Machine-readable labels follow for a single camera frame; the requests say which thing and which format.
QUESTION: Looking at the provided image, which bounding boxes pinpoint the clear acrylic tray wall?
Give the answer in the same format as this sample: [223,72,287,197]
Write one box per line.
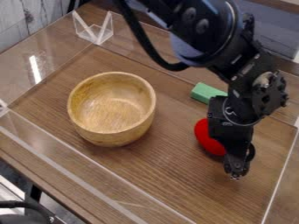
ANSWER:
[0,101,195,224]

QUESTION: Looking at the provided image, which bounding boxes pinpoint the black table leg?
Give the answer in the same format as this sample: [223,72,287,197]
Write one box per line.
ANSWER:
[30,185,43,201]

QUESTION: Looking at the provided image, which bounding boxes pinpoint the green rectangular block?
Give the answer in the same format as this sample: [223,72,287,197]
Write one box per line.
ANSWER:
[191,82,229,104]

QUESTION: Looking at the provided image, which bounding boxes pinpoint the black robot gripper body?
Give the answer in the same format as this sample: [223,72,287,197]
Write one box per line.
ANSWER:
[208,96,254,158]

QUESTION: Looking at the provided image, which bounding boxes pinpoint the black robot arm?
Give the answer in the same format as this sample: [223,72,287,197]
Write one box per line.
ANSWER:
[112,0,289,179]

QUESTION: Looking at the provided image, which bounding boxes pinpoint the wooden bowl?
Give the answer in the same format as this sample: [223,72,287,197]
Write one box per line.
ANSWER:
[67,72,156,147]

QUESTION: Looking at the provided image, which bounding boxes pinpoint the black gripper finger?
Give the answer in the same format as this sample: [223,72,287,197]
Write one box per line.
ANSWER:
[223,153,246,179]
[242,142,257,175]

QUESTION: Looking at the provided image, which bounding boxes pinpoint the red plush strawberry toy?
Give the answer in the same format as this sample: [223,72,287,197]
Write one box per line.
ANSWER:
[194,118,226,157]

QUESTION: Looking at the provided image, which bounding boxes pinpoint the black cable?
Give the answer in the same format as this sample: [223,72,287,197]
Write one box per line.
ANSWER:
[0,200,54,224]

